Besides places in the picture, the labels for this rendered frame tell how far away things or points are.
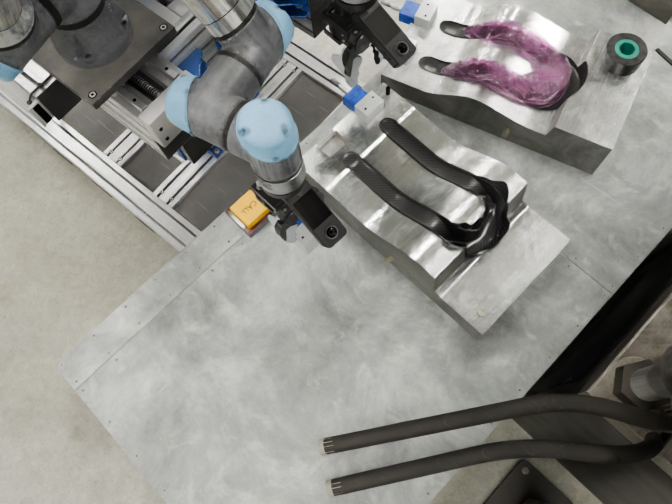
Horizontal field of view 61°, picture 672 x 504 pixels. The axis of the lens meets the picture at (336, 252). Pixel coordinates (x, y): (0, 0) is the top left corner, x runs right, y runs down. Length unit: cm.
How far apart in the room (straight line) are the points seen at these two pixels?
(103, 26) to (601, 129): 96
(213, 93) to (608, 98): 81
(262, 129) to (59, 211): 173
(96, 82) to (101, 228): 115
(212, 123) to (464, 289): 58
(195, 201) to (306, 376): 98
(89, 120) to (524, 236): 161
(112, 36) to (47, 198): 133
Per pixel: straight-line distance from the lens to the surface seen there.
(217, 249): 124
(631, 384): 120
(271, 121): 75
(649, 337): 129
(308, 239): 104
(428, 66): 136
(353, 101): 124
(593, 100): 130
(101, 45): 121
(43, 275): 234
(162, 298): 125
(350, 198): 115
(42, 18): 111
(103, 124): 224
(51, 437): 221
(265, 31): 86
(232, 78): 83
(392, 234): 110
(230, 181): 198
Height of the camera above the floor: 193
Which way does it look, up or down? 71 degrees down
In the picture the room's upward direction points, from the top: 11 degrees counter-clockwise
